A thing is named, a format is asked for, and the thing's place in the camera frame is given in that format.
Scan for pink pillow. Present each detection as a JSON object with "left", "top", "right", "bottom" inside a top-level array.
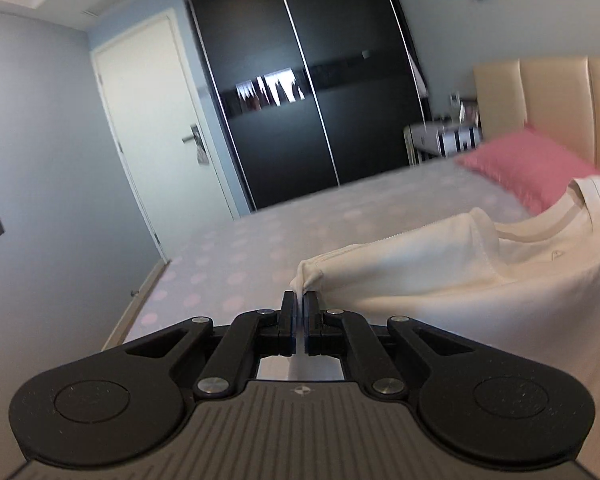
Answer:
[{"left": 455, "top": 125, "right": 600, "bottom": 215}]

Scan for beige padded headboard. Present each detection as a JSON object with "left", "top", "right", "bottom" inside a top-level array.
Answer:
[{"left": 472, "top": 55, "right": 600, "bottom": 173}]

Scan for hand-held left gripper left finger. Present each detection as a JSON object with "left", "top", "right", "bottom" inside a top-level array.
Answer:
[{"left": 122, "top": 291, "right": 299, "bottom": 399}]

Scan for striped bedside cabinet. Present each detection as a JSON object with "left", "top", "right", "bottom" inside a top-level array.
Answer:
[{"left": 404, "top": 122, "right": 483, "bottom": 168}]

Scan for bed with polka dot sheet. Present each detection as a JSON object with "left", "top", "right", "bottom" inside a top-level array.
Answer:
[{"left": 100, "top": 155, "right": 536, "bottom": 356}]

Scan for black sliding door wardrobe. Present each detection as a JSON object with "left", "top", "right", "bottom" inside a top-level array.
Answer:
[{"left": 185, "top": 0, "right": 433, "bottom": 212}]

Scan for white t-shirt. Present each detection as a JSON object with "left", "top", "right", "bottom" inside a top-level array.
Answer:
[{"left": 291, "top": 162, "right": 600, "bottom": 480}]

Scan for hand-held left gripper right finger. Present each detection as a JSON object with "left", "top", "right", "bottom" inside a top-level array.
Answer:
[{"left": 302, "top": 291, "right": 474, "bottom": 401}]

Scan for white door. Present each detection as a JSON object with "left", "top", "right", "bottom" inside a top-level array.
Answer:
[{"left": 91, "top": 12, "right": 241, "bottom": 263}]

